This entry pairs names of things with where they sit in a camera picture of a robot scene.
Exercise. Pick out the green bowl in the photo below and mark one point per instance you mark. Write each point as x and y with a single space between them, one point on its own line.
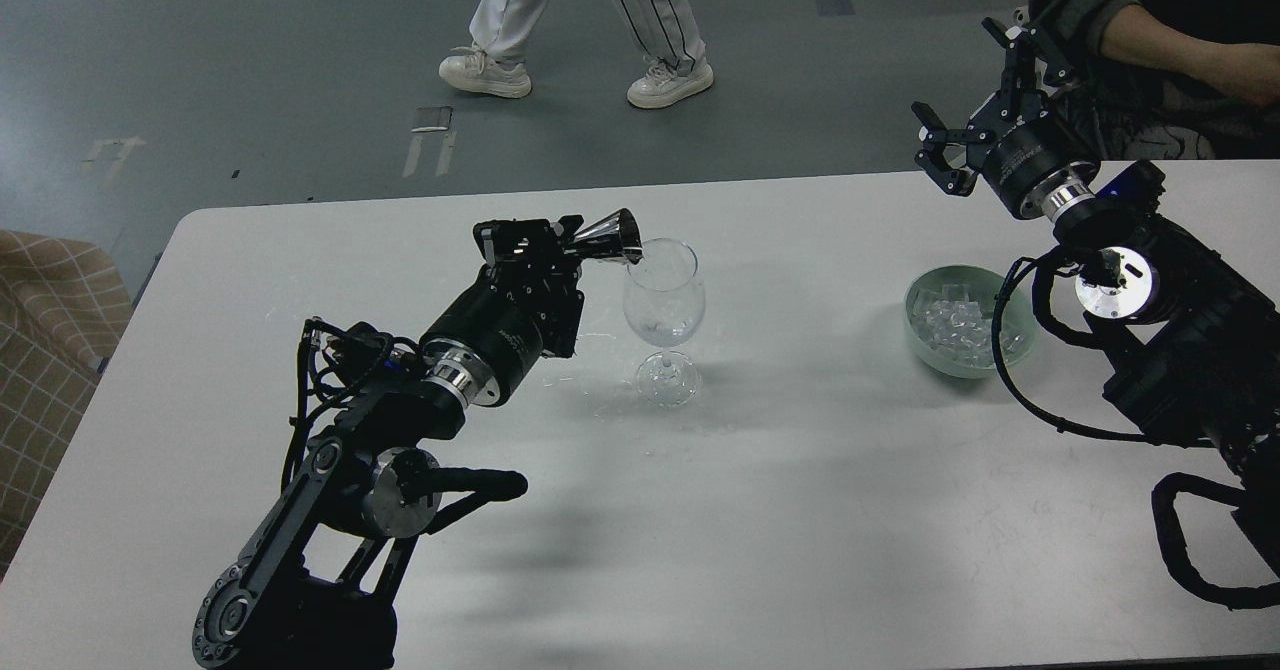
1017 315

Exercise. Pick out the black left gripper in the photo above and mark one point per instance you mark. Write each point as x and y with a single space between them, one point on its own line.
525 303

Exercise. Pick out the beige checkered cloth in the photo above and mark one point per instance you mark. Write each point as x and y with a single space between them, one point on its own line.
64 310

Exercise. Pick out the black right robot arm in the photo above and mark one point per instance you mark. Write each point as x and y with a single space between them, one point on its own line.
1193 345

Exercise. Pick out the seated person dark clothes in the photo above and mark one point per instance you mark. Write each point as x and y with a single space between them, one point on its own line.
1169 79

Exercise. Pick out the steel cocktail jigger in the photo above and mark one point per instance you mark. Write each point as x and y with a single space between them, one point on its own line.
614 238

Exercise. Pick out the walking person white trousers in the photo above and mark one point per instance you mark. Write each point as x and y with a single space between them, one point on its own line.
664 36

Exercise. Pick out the clear ice cubes pile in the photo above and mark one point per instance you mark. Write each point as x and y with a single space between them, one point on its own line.
954 330

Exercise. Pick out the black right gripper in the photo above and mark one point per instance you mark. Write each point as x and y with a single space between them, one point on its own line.
1014 141

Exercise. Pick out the clear wine glass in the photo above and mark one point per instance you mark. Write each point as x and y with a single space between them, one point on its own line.
664 302

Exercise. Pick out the silver floor plate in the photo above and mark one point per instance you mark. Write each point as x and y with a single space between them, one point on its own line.
432 119

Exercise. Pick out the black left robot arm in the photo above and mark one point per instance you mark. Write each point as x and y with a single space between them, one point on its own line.
314 586

